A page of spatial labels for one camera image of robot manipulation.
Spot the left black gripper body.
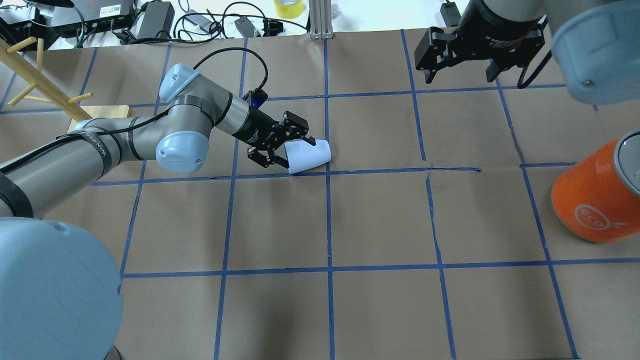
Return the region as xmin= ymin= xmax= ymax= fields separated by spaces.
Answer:
xmin=227 ymin=95 xmax=287 ymax=154

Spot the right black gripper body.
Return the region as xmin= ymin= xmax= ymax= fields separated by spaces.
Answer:
xmin=440 ymin=0 xmax=547 ymax=71

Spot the light blue paper cup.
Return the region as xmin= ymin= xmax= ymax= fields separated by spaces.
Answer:
xmin=284 ymin=139 xmax=332 ymax=174

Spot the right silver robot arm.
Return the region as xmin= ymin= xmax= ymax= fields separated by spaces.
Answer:
xmin=414 ymin=0 xmax=640 ymax=106

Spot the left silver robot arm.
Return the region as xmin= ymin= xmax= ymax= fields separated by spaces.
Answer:
xmin=1 ymin=64 xmax=317 ymax=360

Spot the yellow tape roll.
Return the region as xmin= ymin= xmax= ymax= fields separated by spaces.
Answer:
xmin=273 ymin=0 xmax=306 ymax=19

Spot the orange cylindrical container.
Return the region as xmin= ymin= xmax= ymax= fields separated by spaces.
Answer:
xmin=551 ymin=130 xmax=640 ymax=244

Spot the wooden mug rack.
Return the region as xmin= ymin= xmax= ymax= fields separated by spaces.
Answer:
xmin=0 ymin=36 xmax=131 ymax=130

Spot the aluminium frame post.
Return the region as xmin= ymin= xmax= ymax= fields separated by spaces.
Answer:
xmin=308 ymin=0 xmax=334 ymax=40

